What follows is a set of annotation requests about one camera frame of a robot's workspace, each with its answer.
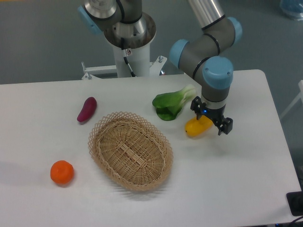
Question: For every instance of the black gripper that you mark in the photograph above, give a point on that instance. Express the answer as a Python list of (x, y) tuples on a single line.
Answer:
[(224, 125)]

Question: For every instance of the yellow mango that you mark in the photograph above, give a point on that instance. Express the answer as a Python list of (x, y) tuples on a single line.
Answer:
[(196, 127)]

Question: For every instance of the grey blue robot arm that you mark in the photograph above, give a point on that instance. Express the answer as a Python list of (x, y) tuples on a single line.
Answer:
[(130, 32)]

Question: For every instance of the green bok choy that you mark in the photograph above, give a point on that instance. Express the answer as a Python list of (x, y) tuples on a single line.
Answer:
[(168, 105)]

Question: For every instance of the woven wicker basket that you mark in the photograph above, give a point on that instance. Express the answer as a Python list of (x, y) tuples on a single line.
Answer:
[(131, 151)]

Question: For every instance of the black device at table edge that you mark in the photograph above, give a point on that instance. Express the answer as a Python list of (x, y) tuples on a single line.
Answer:
[(295, 202)]

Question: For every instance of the purple sweet potato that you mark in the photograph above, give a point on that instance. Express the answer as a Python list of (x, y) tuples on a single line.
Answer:
[(88, 110)]

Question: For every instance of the blue bag in corner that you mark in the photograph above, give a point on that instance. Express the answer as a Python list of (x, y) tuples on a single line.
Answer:
[(292, 8)]

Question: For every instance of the orange tangerine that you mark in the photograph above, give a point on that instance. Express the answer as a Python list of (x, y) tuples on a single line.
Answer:
[(61, 172)]

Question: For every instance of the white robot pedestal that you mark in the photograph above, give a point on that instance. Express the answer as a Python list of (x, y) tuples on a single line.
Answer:
[(130, 62)]

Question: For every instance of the white frame at right edge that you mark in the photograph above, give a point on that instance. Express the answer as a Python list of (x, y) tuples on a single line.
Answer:
[(298, 98)]

